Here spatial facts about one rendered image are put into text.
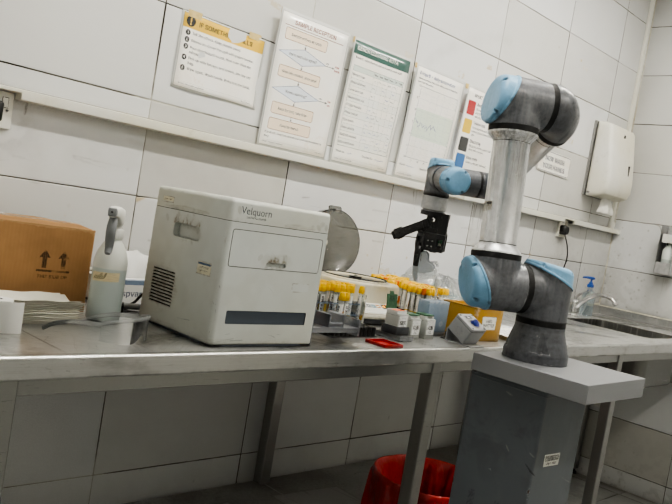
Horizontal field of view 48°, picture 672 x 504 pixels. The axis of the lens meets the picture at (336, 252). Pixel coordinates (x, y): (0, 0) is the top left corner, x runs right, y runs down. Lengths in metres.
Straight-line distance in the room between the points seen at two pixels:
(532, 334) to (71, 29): 1.32
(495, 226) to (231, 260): 0.61
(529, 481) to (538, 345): 0.30
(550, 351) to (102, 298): 0.99
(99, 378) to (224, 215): 0.39
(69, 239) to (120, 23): 0.65
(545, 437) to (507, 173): 0.59
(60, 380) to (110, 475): 0.96
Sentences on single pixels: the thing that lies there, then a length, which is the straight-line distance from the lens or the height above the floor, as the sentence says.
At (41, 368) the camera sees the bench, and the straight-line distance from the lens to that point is 1.32.
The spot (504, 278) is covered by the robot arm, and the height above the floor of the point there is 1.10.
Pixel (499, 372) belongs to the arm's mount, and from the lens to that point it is 1.77.
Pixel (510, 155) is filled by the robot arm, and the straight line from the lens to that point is 1.77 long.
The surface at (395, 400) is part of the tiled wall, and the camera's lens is 3.06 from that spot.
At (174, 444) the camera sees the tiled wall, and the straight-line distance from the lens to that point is 2.39.
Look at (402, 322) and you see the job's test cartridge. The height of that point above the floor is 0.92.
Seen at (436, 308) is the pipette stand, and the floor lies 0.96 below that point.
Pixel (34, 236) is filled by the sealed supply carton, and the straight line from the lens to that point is 1.68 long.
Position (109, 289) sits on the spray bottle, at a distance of 1.63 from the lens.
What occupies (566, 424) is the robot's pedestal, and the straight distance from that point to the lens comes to 1.86.
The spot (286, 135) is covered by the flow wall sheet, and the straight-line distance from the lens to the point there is 2.41.
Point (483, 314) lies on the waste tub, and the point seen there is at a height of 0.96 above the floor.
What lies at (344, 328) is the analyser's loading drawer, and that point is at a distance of 1.79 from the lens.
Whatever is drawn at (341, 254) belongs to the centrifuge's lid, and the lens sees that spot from 2.54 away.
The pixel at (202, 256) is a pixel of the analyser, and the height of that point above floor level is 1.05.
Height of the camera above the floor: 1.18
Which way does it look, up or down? 3 degrees down
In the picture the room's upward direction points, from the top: 10 degrees clockwise
